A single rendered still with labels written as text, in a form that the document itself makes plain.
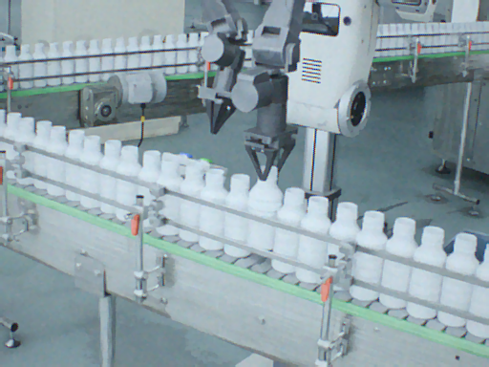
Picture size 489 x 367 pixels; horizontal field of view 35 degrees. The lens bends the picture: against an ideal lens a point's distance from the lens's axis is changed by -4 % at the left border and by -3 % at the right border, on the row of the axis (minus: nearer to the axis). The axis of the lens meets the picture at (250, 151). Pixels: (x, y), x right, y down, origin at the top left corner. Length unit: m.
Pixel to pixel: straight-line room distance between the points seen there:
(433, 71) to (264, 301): 3.12
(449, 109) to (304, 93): 3.53
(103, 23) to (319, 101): 3.79
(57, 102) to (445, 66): 2.34
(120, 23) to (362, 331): 4.58
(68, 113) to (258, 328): 1.78
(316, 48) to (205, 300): 0.77
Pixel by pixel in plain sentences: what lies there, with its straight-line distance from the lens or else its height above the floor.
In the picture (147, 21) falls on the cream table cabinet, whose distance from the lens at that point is 5.98.
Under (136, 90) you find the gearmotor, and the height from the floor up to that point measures 1.00.
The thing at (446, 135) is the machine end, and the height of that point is 0.30.
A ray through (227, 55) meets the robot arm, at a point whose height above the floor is 1.36.
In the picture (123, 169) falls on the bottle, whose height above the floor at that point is 1.12.
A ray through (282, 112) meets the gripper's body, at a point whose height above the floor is 1.32.
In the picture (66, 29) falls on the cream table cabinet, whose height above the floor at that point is 0.87.
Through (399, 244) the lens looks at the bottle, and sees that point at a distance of 1.46.
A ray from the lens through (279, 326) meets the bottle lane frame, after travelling 1.61.
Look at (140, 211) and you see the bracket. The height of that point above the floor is 1.08.
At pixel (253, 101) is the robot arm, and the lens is 1.45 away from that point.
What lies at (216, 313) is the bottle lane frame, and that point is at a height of 0.88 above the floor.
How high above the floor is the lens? 1.67
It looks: 16 degrees down
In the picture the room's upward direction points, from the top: 3 degrees clockwise
